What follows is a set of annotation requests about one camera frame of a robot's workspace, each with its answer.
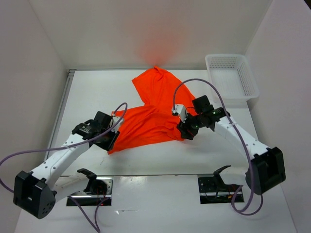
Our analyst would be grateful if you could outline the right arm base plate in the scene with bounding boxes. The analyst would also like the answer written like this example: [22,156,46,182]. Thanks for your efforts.
[197,175,239,204]

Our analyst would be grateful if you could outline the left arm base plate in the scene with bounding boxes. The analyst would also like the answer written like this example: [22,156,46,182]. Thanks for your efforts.
[71,176,113,207]

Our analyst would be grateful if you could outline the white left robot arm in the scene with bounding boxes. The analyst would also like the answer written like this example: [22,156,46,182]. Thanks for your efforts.
[13,111,124,219]

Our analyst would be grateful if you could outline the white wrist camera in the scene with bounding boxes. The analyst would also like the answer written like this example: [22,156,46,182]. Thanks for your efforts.
[109,116,124,133]
[172,104,187,123]

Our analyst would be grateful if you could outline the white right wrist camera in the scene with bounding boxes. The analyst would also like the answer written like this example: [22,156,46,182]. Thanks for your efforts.
[172,104,187,123]

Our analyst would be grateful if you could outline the white plastic basket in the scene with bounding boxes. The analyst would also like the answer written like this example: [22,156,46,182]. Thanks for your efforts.
[205,54,259,105]

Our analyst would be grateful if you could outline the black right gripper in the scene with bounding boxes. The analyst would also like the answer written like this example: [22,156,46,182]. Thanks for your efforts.
[177,110,204,140]

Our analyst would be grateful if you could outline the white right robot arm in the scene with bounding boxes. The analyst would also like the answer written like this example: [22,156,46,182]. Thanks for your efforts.
[172,96,286,195]

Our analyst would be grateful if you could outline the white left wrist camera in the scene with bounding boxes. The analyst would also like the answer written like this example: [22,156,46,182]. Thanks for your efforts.
[109,116,124,133]

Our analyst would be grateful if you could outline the orange shorts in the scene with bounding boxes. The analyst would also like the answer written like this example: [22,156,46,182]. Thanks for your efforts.
[109,67,195,154]

